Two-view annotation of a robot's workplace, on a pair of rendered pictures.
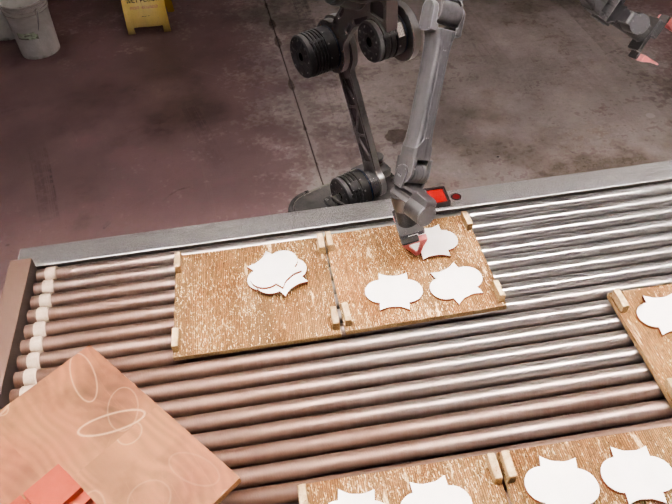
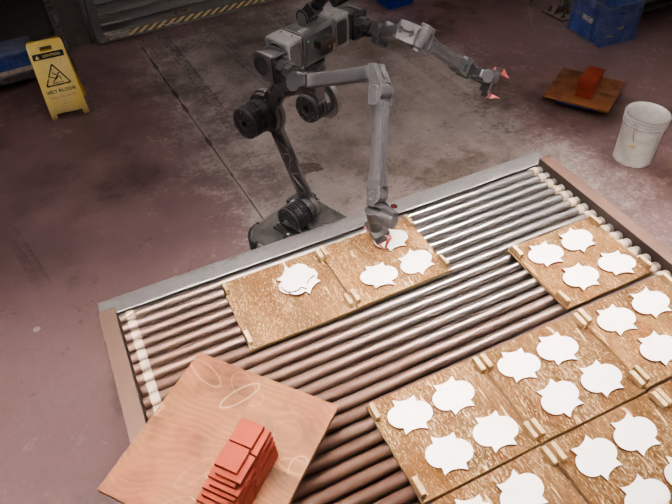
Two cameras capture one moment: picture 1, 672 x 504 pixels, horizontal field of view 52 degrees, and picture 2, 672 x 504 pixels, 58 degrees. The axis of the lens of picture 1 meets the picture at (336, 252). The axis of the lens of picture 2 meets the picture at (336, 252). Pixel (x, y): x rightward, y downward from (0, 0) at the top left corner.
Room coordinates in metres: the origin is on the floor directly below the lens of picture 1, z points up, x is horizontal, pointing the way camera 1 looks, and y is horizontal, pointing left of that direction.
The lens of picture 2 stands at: (-0.30, 0.48, 2.64)
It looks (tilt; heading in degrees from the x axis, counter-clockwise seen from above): 45 degrees down; 343
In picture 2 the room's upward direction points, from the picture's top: 3 degrees counter-clockwise
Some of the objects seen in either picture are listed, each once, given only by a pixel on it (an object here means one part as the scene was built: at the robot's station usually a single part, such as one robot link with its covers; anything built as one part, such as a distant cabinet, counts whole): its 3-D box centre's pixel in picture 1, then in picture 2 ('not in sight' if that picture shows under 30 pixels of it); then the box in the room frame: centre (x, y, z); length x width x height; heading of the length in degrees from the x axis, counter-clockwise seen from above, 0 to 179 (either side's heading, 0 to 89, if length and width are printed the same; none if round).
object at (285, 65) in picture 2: not in sight; (286, 70); (1.93, -0.04, 1.45); 0.09 x 0.08 x 0.12; 119
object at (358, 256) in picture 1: (410, 270); (383, 260); (1.25, -0.19, 0.93); 0.41 x 0.35 x 0.02; 97
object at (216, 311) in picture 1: (254, 294); (286, 297); (1.20, 0.22, 0.93); 0.41 x 0.35 x 0.02; 96
